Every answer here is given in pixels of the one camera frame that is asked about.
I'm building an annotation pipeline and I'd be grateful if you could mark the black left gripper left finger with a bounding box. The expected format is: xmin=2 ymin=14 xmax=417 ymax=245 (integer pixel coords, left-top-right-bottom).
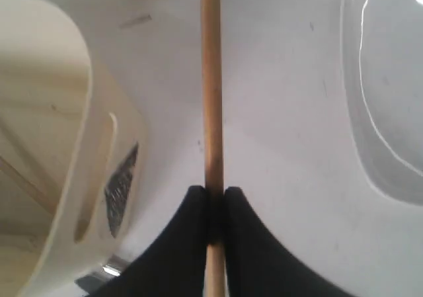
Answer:
xmin=90 ymin=186 xmax=209 ymax=296

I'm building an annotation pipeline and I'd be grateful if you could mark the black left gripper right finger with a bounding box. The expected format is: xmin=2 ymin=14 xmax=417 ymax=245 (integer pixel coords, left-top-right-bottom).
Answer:
xmin=223 ymin=187 xmax=349 ymax=296

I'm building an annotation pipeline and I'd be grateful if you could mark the white square plate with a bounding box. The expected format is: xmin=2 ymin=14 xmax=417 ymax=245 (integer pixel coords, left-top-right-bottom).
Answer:
xmin=340 ymin=0 xmax=422 ymax=205

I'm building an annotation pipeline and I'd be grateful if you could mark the steel table knife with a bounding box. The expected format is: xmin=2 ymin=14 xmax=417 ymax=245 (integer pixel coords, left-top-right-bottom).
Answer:
xmin=75 ymin=255 xmax=130 ymax=294

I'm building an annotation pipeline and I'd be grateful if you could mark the cream bin with triangle mark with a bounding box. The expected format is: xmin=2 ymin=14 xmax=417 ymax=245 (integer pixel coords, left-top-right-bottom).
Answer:
xmin=1 ymin=0 xmax=146 ymax=296

